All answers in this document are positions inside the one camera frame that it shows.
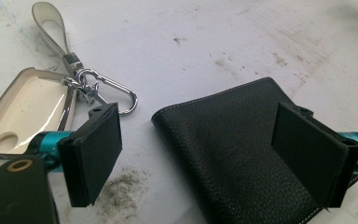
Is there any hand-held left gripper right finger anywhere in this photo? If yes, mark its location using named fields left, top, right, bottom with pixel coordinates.
left=271, top=102, right=358, bottom=209

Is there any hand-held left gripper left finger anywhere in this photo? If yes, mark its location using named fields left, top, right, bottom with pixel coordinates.
left=31, top=102, right=124, bottom=208

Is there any black leather wallet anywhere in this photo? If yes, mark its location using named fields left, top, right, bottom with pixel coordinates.
left=151, top=77, right=358, bottom=224

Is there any cream key fob case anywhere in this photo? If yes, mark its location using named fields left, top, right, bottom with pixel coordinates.
left=0, top=66, right=78, bottom=169

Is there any white strap keychain with carabiner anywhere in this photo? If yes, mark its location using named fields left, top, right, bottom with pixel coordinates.
left=31, top=1, right=139, bottom=117

